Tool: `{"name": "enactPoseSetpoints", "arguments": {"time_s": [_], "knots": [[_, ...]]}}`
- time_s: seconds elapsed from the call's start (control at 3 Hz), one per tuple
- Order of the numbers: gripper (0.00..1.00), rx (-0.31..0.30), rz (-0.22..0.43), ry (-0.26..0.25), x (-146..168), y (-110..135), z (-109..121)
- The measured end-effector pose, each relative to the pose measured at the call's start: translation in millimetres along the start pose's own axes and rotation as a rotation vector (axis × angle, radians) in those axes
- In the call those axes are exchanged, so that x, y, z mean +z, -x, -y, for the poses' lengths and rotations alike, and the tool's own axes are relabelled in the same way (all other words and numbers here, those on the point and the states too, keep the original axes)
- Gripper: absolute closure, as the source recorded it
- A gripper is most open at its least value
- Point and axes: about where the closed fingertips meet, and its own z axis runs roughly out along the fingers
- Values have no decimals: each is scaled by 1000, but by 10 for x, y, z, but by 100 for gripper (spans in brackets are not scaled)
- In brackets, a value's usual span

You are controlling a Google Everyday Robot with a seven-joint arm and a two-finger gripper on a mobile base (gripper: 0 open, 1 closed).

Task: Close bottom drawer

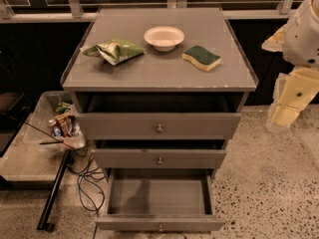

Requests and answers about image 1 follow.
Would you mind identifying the green chip bag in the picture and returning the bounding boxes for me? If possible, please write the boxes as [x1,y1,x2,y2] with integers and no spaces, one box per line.
[80,38,147,66]

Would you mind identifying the white bowl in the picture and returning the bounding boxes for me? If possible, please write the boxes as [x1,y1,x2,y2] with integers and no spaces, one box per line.
[144,26,184,52]

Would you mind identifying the grey bottom drawer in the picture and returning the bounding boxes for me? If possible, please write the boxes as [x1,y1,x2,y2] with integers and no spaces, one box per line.
[96,169,224,232]

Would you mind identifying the green yellow sponge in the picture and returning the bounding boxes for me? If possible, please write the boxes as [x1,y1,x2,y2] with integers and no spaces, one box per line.
[182,46,221,72]

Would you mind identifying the grey middle drawer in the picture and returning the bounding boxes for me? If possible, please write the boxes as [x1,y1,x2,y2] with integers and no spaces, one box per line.
[92,148,225,168]

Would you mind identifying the snack packages in bin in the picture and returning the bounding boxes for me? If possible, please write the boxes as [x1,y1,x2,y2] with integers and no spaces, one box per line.
[48,102,80,137]

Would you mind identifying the clear plastic bin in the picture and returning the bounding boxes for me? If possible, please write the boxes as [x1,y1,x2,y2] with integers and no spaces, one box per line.
[24,91,86,152]

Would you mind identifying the black cable on floor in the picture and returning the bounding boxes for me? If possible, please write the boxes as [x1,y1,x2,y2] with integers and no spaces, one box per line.
[66,144,107,239]

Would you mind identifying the grey drawer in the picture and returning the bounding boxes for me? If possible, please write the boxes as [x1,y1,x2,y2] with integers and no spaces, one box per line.
[96,169,224,232]
[76,113,241,139]
[92,148,225,168]

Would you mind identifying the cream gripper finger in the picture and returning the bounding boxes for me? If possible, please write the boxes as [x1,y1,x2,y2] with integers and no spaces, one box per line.
[266,104,300,132]

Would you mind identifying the black metal bar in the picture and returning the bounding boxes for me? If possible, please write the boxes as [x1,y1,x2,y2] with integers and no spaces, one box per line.
[37,150,71,232]

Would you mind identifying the grey wooden drawer cabinet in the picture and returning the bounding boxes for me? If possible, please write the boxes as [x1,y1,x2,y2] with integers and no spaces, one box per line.
[63,8,257,175]

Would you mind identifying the grey top drawer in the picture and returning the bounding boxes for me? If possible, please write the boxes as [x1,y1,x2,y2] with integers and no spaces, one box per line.
[76,113,241,139]

